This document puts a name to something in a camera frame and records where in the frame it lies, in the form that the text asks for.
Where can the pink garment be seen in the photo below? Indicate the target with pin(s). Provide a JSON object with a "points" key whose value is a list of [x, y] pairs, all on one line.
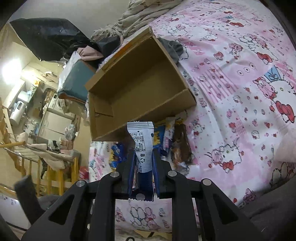
{"points": [[89, 54]]}

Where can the teal cushion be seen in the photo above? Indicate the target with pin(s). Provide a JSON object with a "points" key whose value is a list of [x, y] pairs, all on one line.
{"points": [[73, 78]]}

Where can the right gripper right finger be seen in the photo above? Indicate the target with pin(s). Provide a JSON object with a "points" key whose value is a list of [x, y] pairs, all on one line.
{"points": [[185, 195]]}

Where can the pink Hello Kitty bedsheet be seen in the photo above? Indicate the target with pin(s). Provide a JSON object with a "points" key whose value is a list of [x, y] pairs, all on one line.
{"points": [[239, 63]]}

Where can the beige floral blanket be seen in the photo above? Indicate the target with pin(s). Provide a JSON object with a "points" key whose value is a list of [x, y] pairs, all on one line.
{"points": [[137, 15]]}

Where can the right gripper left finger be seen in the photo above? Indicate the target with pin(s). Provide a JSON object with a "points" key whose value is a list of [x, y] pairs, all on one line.
{"points": [[104, 193]]}

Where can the brown cardboard box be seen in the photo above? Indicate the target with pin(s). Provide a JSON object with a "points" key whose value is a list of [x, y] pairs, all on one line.
{"points": [[140, 82]]}

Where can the wooden drying rack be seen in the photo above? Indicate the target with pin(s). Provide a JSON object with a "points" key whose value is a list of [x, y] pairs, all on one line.
{"points": [[51, 173]]}

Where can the white washing machine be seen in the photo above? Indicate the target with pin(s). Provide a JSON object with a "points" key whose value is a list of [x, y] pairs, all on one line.
{"points": [[54, 105]]}

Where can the white blue snack packet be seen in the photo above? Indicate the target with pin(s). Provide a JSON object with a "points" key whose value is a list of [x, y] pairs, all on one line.
{"points": [[142, 133]]}

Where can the black plastic bag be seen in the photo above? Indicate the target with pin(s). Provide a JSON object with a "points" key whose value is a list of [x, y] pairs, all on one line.
{"points": [[51, 39]]}

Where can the dark brown snack packet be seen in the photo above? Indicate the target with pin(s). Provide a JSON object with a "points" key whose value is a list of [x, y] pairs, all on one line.
{"points": [[180, 150]]}

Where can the blue yellow snack packet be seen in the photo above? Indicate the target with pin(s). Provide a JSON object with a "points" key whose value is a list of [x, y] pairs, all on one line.
{"points": [[158, 137]]}

